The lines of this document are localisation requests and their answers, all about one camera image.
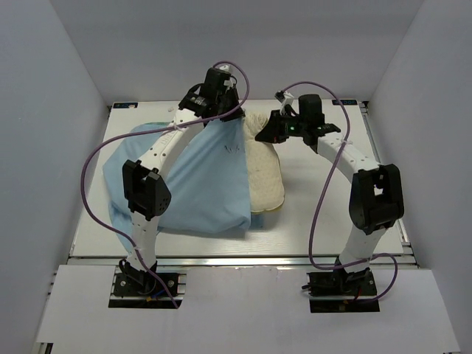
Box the purple cable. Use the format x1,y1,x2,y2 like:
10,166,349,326
283,80,400,304
80,60,252,309

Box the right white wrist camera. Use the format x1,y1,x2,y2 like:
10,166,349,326
274,90,294,114

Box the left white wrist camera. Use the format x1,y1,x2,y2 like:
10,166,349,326
217,64,233,74

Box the light blue pillowcase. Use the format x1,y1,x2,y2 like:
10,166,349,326
101,114,265,255

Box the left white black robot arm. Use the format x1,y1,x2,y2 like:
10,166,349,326
122,62,244,294

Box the aluminium table front rail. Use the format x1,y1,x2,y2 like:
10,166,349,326
67,254,417,268

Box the left blue corner label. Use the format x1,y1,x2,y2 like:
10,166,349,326
112,102,138,109

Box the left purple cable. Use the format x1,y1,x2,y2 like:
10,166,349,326
80,60,252,309

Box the blue corner label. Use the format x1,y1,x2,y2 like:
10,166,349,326
112,102,138,109
331,100,358,106

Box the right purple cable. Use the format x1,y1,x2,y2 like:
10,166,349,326
283,80,400,304

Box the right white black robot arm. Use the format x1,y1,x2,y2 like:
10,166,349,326
256,91,404,294

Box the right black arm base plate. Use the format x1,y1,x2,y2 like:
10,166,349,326
302,271,380,313

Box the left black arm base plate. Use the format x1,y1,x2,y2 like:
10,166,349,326
108,271,187,310

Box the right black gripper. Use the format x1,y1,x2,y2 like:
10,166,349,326
254,109,306,144

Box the right blue corner label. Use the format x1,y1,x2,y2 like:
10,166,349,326
331,100,358,106

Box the cream yellow-edged pillow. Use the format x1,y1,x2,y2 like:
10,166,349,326
243,112,285,214

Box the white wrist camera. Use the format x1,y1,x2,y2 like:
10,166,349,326
217,64,233,74
274,90,294,114

